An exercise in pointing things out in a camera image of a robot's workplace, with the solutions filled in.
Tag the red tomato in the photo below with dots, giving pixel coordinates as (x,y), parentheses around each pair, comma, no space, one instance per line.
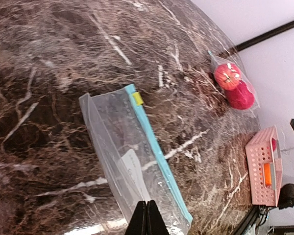
(241,97)

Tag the clear zip bag blue zipper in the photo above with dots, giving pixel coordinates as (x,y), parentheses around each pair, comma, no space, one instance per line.
(216,60)

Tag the red strawberry fruit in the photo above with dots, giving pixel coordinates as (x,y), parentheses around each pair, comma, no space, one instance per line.
(274,144)

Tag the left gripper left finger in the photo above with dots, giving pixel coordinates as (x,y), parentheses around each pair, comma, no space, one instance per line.
(137,224)

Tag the pink plastic basket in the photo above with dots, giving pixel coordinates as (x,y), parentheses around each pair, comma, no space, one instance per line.
(258,152)

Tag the orange tangerine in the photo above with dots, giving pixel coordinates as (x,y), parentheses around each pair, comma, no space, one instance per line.
(267,174)

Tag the black front table rail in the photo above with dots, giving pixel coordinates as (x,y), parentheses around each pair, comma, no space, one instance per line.
(247,221)

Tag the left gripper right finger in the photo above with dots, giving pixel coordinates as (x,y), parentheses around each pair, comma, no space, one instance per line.
(154,222)

